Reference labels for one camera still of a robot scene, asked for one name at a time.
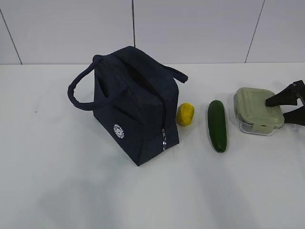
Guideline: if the yellow lemon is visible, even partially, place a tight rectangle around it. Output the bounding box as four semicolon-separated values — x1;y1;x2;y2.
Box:
176;103;194;126

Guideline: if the green lidded food container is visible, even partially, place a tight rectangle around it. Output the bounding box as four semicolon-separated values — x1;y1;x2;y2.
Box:
234;87;285;135

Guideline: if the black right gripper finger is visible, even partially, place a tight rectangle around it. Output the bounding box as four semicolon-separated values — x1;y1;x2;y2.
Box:
283;108;305;125
265;80;305;107

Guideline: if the navy blue fabric lunch bag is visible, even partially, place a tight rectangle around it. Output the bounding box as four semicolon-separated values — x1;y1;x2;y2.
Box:
67;46;188;166

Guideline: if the green cucumber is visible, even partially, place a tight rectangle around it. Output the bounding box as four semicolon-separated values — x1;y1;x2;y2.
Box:
207;100;227;153

